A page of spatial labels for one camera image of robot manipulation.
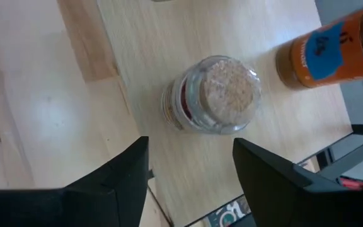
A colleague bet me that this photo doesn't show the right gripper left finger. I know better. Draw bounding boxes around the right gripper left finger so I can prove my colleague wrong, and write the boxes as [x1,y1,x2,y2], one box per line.
[0,136,150,227]

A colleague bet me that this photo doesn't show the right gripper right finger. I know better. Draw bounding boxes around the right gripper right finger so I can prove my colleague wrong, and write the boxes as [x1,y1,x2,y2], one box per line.
[233,137,363,227]

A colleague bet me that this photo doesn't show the small glass jar cork stopper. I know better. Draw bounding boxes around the small glass jar cork stopper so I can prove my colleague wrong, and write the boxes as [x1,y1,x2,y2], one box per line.
[161,55,262,136]

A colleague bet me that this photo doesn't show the orange spice bottle black cap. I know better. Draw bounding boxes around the orange spice bottle black cap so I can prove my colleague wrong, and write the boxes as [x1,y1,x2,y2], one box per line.
[275,4,363,91]

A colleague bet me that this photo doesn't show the small wooden shelf black legs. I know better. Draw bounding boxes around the small wooden shelf black legs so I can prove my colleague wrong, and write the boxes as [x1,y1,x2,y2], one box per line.
[95,0,354,227]

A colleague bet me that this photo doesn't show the Acadia lighthouse picture book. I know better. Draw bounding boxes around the Acadia lighthouse picture book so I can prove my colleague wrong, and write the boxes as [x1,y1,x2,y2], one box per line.
[205,195,252,227]

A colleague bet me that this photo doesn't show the red black power box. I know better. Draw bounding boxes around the red black power box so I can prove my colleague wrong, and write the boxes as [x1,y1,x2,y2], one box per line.
[337,176,363,190]

